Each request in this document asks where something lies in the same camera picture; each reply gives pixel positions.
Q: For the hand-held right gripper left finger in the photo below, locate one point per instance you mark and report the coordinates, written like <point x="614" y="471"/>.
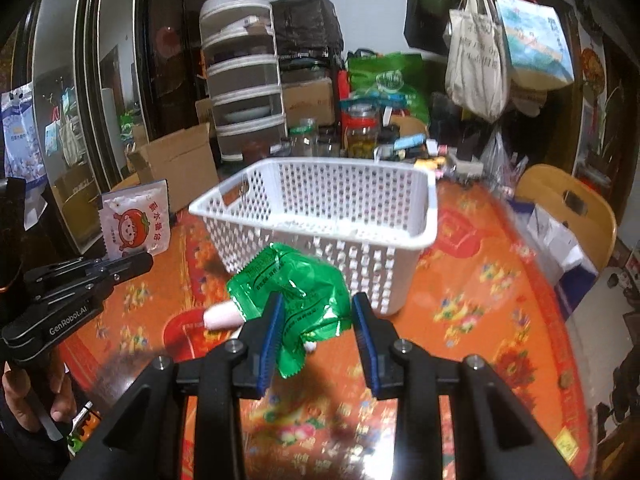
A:
<point x="270" y="345"/>

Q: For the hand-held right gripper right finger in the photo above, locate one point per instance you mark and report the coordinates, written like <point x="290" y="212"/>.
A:
<point x="365" y="350"/>

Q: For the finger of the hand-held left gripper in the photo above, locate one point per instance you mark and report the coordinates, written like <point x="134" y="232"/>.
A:
<point x="130" y="265"/>
<point x="65" y="272"/>

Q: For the white cartoon print packet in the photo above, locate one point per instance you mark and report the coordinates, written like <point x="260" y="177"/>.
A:
<point x="132" y="220"/>

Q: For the green foil packet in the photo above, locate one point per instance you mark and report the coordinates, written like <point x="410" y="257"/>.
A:
<point x="300" y="285"/>

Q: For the white perforated plastic basket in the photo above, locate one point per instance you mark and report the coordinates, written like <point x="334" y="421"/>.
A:
<point x="350" y="195"/>

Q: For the person's left hand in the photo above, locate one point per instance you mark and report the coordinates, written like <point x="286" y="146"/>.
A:
<point x="20" y="400"/>

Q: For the white tissue roll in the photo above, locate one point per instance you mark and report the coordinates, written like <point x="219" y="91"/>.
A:
<point x="222" y="316"/>

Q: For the open cardboard box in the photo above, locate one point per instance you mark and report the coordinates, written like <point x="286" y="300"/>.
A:
<point x="175" y="160"/>

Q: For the red printed tablecloth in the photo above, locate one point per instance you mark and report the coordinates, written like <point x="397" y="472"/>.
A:
<point x="475" y="310"/>

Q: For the blue white printed bag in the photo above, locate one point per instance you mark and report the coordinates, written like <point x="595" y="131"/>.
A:
<point x="20" y="135"/>

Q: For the dark wooden glass cabinet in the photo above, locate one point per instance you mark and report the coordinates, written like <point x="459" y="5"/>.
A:
<point x="160" y="60"/>

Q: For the small glass jar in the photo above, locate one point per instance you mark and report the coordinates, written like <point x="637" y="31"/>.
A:
<point x="302" y="140"/>

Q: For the glass jars group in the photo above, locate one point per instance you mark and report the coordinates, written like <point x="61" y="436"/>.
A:
<point x="361" y="135"/>

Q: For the blue white paper bag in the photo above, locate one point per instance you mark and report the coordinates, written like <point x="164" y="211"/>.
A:
<point x="555" y="240"/>

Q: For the crumpled translucent plastic bag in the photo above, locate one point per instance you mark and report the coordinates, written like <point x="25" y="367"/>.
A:
<point x="497" y="157"/>

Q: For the closed cardboard box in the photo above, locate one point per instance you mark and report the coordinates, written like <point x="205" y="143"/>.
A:
<point x="307" y="102"/>

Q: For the wooden chair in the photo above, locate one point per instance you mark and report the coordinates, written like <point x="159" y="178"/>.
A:
<point x="590" y="220"/>

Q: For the green shopping bag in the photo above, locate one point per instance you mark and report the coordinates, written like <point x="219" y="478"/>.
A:
<point x="385" y="80"/>

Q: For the black plastic wrapped stack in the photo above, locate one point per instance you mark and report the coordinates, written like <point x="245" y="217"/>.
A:
<point x="305" y="25"/>

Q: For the beige canvas tote bag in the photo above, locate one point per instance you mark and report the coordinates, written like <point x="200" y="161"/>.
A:
<point x="475" y="60"/>

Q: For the black hanging bag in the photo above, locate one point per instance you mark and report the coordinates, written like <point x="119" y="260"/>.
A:
<point x="422" y="15"/>

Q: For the blue printed tote bag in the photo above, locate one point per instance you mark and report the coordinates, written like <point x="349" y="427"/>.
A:
<point x="530" y="45"/>

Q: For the red round wall ornament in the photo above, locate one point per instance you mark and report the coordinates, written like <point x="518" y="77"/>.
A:
<point x="592" y="65"/>

